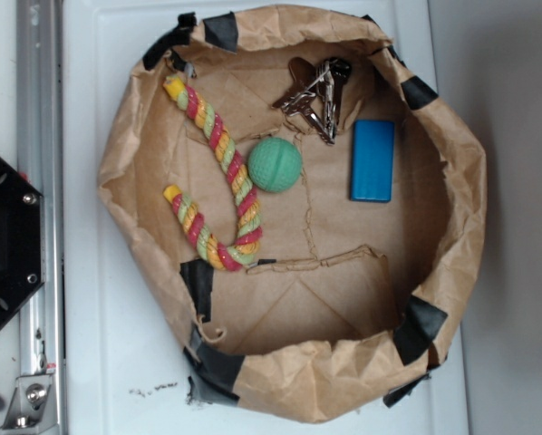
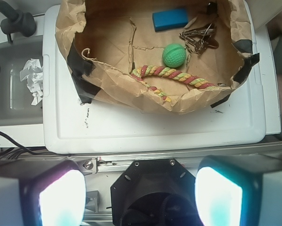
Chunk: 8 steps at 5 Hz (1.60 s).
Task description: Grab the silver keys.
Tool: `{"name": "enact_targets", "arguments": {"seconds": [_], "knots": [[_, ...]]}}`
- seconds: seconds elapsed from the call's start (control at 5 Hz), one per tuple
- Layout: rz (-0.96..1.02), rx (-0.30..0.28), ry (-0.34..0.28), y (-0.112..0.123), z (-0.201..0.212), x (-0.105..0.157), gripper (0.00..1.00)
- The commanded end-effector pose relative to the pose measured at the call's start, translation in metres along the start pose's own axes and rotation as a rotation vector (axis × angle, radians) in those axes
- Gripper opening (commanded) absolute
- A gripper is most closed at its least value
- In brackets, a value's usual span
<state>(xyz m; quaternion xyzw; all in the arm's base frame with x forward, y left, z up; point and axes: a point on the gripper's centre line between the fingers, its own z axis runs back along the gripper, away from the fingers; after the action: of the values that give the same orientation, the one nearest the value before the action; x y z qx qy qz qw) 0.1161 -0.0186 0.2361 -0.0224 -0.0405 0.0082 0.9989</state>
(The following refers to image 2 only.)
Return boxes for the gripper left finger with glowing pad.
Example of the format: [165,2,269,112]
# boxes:
[0,160,86,226]

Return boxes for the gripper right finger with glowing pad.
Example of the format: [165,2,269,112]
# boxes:
[195,155,282,226]

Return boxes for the silver keys bunch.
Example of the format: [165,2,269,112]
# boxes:
[179,23,219,55]

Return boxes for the white plastic bin lid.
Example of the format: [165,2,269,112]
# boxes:
[42,0,267,154]

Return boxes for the grey plastic bin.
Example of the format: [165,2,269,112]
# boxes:
[0,36,42,126]

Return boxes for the crumpled white paper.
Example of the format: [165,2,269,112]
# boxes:
[19,58,43,106]

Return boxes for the green rubber ball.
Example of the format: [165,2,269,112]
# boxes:
[162,43,187,68]

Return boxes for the brown paper bag tray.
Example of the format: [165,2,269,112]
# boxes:
[55,0,259,114]

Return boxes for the black pipe fixture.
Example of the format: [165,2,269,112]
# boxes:
[0,0,37,44]

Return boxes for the blue rectangular block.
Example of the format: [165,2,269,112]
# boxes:
[152,8,188,32]

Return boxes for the black cables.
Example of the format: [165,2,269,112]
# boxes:
[0,128,50,163]

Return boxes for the silver corner bracket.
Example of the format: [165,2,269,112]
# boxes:
[77,158,99,176]

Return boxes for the aluminium frame rail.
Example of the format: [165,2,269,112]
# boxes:
[0,141,282,173]

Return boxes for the black octagonal mount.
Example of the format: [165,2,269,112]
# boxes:
[110,159,202,226]

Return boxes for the multicolour rope toy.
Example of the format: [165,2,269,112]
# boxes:
[130,65,217,102]

